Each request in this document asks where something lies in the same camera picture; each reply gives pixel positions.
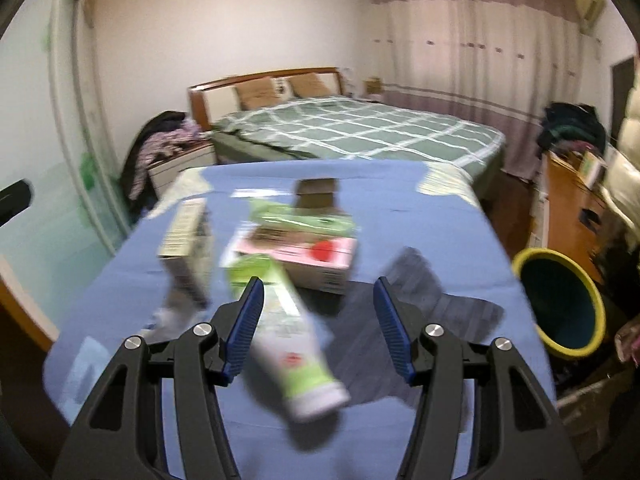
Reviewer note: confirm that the green checked quilt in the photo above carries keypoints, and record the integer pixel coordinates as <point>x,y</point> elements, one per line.
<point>375,130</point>

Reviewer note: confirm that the white nightstand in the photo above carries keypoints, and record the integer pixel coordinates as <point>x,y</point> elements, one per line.
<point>175,170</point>

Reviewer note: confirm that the green white carton box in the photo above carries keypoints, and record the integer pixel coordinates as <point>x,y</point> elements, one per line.
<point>187,250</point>

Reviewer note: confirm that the yellow rimmed teal bin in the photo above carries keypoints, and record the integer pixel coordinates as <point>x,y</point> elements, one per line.
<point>560,305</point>

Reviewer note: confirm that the cream down jacket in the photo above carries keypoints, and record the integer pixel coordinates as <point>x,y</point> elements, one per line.
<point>627,175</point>

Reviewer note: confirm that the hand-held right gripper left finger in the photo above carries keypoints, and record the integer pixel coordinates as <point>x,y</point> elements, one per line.
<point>245,325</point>

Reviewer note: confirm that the green white tube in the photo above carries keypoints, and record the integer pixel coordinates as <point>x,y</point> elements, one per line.
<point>295,350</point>

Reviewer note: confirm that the green picture frame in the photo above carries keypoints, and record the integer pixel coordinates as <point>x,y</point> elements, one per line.
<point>592,169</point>

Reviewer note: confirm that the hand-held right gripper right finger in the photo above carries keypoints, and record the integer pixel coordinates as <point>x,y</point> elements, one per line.
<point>395,330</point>

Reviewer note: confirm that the tissue box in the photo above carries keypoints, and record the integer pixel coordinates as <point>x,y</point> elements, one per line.
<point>374,87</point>

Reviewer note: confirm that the green plastic bag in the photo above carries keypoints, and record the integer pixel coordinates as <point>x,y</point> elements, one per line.
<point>300,221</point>

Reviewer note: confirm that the beige air conditioner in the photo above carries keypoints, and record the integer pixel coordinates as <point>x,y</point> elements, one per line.
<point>590,5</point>

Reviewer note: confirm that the black television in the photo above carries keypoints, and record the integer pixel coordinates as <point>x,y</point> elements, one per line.
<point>622,90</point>

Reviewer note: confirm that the wooden bed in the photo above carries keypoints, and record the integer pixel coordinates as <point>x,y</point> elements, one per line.
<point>220,100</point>

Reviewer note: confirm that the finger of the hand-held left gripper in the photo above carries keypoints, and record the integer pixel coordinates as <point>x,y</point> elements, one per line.
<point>15,200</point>

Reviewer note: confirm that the pink strawberry milk carton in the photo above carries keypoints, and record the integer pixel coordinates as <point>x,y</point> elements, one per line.
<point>320,255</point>

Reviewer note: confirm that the brown pillow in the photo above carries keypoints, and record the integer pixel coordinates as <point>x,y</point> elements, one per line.
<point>310,85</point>
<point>255,94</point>

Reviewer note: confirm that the white paper slip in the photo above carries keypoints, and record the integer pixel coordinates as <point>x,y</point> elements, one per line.
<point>260,193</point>

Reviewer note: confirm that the wooden desk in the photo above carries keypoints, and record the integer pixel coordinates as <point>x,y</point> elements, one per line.
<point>565,210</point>

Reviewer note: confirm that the clothes pile on nightstand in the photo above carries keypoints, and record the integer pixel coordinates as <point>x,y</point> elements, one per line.
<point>150,145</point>

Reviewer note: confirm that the pink white curtain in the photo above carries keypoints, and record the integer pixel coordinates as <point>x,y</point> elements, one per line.
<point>475,60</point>

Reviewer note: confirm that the dark clothes pile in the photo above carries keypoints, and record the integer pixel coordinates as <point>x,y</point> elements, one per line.
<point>570,125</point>

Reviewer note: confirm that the frosted sliding wardrobe door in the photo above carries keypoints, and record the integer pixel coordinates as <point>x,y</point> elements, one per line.
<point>60,110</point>

